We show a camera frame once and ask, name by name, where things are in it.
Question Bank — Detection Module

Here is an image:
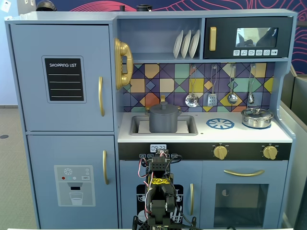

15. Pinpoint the metal slotted spatula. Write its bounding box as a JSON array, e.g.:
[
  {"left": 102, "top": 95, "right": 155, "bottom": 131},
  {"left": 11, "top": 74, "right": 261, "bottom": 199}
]
[{"left": 207, "top": 64, "right": 219, "bottom": 107}]

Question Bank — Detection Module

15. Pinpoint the black cylindrical object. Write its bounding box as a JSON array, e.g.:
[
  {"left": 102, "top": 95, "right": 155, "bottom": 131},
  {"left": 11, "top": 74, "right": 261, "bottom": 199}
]
[{"left": 136, "top": 4, "right": 153, "bottom": 13}]

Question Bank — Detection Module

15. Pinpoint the gold fridge door handle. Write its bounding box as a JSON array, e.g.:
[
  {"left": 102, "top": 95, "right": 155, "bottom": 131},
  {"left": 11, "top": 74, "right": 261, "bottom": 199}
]
[{"left": 98, "top": 76, "right": 106, "bottom": 117}]

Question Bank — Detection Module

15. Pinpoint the gold stove knob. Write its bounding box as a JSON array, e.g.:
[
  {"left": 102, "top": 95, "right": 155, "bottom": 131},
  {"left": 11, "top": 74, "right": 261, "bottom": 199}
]
[
  {"left": 262, "top": 145, "right": 279, "bottom": 160},
  {"left": 213, "top": 145, "right": 229, "bottom": 160}
]

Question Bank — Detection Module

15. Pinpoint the black toy microwave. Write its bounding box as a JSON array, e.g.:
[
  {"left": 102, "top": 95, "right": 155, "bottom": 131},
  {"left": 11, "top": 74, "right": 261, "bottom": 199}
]
[{"left": 203, "top": 16, "right": 294, "bottom": 59}]

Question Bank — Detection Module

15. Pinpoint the red white black wire bundle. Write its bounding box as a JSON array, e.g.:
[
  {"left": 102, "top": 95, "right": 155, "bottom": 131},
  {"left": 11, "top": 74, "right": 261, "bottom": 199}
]
[{"left": 139, "top": 153, "right": 168, "bottom": 218}]

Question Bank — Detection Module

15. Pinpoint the blue dishwasher cabinet door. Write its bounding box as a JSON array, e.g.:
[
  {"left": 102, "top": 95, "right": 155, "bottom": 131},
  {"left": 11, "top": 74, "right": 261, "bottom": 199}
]
[{"left": 119, "top": 160, "right": 203, "bottom": 230}]

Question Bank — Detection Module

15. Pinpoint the black rounded helmet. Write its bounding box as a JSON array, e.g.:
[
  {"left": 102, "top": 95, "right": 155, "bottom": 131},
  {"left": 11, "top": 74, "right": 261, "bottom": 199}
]
[{"left": 35, "top": 0, "right": 58, "bottom": 12}]

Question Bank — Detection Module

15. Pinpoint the stainless steel pot lid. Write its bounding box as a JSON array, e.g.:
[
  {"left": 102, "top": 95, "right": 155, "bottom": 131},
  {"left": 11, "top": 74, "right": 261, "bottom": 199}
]
[{"left": 241, "top": 107, "right": 274, "bottom": 120}]

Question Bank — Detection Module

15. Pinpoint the gold toy telephone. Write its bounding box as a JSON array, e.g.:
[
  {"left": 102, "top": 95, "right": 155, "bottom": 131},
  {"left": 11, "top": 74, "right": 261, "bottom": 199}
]
[{"left": 113, "top": 37, "right": 134, "bottom": 91}]

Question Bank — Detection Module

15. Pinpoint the metal slotted skimmer spoon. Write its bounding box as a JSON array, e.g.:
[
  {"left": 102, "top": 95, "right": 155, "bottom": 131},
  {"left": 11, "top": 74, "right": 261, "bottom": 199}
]
[{"left": 184, "top": 64, "right": 200, "bottom": 108}]

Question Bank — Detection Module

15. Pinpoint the black cable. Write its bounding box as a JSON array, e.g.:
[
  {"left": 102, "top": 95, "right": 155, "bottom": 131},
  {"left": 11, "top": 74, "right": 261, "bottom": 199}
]
[{"left": 167, "top": 154, "right": 193, "bottom": 225}]

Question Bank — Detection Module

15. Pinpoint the gray pot lid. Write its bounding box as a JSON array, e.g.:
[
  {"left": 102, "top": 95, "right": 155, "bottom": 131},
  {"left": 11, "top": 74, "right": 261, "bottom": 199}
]
[{"left": 149, "top": 101, "right": 179, "bottom": 115}]

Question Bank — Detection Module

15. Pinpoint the yellow rimmed round object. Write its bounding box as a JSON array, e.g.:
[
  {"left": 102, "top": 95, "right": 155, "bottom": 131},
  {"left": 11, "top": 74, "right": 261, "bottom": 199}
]
[{"left": 189, "top": 183, "right": 195, "bottom": 216}]

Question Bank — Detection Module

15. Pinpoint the black control panel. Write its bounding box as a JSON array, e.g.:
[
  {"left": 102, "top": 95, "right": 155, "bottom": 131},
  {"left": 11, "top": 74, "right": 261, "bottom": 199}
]
[{"left": 118, "top": 142, "right": 293, "bottom": 161}]

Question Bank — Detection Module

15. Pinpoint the gray pot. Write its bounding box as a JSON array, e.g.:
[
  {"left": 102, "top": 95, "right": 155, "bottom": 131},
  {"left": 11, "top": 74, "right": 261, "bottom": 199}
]
[{"left": 145, "top": 108, "right": 182, "bottom": 133}]

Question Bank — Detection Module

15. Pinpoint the small metal spoon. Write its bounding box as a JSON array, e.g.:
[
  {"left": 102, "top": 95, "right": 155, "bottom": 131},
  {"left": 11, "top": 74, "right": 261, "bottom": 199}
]
[{"left": 247, "top": 64, "right": 257, "bottom": 105}]

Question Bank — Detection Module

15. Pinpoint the gray side cabinet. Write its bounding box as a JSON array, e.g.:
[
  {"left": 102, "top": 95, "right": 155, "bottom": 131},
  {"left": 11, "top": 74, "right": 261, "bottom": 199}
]
[{"left": 280, "top": 64, "right": 307, "bottom": 230}]

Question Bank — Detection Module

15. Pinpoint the blue oven door with window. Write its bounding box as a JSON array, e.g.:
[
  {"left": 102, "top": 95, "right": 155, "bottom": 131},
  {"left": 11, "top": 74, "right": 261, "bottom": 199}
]
[{"left": 201, "top": 160, "right": 289, "bottom": 230}]

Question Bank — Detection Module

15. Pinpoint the gray toy sink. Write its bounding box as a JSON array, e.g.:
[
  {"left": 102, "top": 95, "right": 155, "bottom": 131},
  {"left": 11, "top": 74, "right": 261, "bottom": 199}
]
[{"left": 129, "top": 115, "right": 199, "bottom": 137}]

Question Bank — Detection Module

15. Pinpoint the black shopping list chalkboard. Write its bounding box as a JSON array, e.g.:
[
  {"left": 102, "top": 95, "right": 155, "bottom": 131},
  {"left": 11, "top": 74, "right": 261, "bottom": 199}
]
[{"left": 42, "top": 56, "right": 87, "bottom": 104}]

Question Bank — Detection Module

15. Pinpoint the metal ladle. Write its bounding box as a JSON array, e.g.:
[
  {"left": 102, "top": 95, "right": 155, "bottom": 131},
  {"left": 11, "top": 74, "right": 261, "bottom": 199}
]
[{"left": 226, "top": 64, "right": 239, "bottom": 105}]

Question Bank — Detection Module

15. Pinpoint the gold oven door handle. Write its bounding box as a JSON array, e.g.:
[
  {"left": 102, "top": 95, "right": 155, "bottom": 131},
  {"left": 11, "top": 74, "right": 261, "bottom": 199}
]
[{"left": 223, "top": 169, "right": 265, "bottom": 177}]

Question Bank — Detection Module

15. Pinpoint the blue toy kitchen unit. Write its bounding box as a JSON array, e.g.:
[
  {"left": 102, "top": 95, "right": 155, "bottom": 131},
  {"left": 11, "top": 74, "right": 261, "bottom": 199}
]
[{"left": 4, "top": 9, "right": 298, "bottom": 230}]

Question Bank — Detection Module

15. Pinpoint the white toy plate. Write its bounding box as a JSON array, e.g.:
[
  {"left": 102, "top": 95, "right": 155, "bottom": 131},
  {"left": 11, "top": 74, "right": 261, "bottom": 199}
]
[
  {"left": 188, "top": 29, "right": 201, "bottom": 59},
  {"left": 180, "top": 29, "right": 192, "bottom": 59},
  {"left": 173, "top": 30, "right": 184, "bottom": 59}
]

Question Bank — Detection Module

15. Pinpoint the white paper on wall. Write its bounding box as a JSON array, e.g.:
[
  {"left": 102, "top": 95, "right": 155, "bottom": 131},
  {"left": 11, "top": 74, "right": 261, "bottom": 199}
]
[{"left": 0, "top": 0, "right": 12, "bottom": 12}]

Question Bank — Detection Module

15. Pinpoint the blue fridge door with chalkboard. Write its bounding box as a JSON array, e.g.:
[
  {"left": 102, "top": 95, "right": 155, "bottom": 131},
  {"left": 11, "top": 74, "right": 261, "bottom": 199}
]
[{"left": 9, "top": 23, "right": 115, "bottom": 132}]

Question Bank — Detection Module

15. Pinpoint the gold freezer door handle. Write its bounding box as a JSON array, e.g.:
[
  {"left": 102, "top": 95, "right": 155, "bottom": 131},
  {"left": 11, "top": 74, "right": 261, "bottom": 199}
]
[{"left": 102, "top": 149, "right": 110, "bottom": 185}]

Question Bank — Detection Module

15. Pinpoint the blue freezer door with dispenser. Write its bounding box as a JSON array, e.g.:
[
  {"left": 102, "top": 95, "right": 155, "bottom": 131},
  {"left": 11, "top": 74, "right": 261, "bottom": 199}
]
[{"left": 26, "top": 135, "right": 119, "bottom": 230}]

